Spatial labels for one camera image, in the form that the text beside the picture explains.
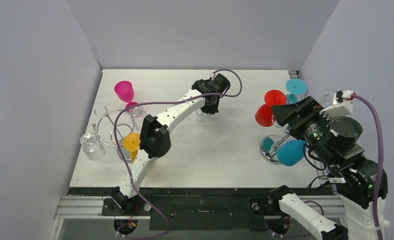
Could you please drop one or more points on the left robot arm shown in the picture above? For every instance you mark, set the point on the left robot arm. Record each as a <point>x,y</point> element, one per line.
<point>154,141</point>

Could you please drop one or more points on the clear glass tumbler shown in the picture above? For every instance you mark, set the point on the clear glass tumbler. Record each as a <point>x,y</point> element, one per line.
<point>203,117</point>

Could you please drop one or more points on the chrome left wine glass rack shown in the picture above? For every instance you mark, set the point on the chrome left wine glass rack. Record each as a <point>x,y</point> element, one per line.
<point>103,125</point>

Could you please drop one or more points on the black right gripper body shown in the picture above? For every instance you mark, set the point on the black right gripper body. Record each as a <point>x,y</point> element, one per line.
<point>298,112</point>

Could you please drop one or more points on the orange plastic wine glass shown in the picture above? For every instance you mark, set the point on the orange plastic wine glass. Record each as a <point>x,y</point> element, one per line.
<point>131,144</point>

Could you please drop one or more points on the pink plastic wine glass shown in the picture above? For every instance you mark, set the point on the pink plastic wine glass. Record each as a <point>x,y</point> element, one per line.
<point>125,92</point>

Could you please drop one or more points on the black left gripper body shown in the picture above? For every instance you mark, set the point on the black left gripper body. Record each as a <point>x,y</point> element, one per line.
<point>211,108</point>

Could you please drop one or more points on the clear glass on left rack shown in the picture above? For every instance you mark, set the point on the clear glass on left rack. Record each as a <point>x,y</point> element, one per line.
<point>92,146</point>

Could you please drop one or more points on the chrome right wine glass rack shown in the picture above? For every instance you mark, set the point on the chrome right wine glass rack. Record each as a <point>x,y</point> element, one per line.
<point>270,144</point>

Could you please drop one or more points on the chrome wine glass rack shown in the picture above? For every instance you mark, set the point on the chrome wine glass rack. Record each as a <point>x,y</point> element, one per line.
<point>270,144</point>
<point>103,125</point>

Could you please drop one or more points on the teal wine glass far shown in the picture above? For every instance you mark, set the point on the teal wine glass far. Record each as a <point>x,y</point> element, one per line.
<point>297,90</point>

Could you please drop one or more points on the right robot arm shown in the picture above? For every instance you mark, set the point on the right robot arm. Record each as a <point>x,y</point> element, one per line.
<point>329,135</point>

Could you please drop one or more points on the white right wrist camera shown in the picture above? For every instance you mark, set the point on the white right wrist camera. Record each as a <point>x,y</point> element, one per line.
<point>342,104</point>

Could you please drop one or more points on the clear wine glass far right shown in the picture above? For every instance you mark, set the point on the clear wine glass far right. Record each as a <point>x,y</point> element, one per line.
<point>325,97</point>

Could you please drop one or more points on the red plastic wine glass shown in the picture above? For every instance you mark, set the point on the red plastic wine glass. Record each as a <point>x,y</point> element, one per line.
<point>264,114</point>

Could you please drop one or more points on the blue plastic wine glass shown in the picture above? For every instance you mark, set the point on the blue plastic wine glass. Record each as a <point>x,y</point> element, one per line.
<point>291,152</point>

